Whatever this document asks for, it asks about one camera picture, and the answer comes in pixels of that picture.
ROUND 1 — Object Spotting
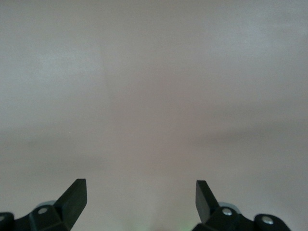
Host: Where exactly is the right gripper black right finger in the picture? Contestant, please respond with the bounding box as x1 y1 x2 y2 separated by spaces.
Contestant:
192 180 255 231

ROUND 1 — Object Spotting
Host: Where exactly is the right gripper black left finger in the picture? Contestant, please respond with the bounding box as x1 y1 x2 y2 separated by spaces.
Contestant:
28 178 87 231

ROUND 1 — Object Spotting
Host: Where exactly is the table cover sheet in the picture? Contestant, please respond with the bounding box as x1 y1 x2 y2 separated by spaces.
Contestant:
0 0 308 231

